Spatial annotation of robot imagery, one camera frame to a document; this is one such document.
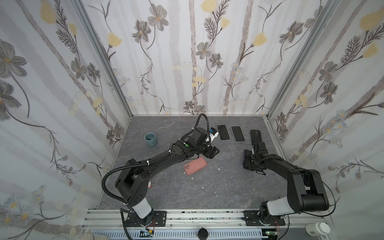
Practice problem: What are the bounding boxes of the pink phone case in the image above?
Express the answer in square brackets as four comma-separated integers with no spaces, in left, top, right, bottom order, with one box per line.
[183,157,208,176]

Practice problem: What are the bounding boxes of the black phone case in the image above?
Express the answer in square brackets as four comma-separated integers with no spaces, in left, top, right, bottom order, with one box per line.
[250,130,263,147]

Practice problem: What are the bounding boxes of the light blue case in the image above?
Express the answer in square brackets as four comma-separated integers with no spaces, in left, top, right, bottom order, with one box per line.
[230,125,246,144]
[216,124,231,142]

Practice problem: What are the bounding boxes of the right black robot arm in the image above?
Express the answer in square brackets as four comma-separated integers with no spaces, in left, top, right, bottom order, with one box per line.
[243,142,330,226]

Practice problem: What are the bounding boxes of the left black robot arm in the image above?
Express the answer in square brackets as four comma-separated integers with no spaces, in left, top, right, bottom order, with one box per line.
[101,114,220,226]

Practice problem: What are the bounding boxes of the teal ceramic cup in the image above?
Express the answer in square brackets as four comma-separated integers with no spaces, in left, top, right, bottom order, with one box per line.
[144,132,158,147]

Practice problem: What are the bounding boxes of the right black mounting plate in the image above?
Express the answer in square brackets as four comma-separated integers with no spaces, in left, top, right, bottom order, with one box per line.
[243,211,286,227]

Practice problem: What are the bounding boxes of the black mounting plate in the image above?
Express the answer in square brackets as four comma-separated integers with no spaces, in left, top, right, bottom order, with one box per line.
[243,211,286,227]
[125,211,167,228]

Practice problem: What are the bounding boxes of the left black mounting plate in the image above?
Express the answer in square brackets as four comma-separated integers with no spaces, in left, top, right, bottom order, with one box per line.
[125,211,167,228]

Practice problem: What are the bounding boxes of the white round cap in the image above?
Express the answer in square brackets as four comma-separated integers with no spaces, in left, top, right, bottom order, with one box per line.
[306,223,331,237]

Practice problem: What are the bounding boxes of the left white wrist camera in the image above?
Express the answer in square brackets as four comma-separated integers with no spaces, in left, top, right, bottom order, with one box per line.
[209,128,219,144]

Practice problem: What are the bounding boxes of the black knob on rail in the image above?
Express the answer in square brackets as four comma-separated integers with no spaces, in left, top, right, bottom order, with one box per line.
[197,228,209,240]

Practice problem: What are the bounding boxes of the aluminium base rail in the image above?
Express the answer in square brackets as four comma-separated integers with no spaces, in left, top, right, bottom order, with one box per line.
[81,209,317,240]

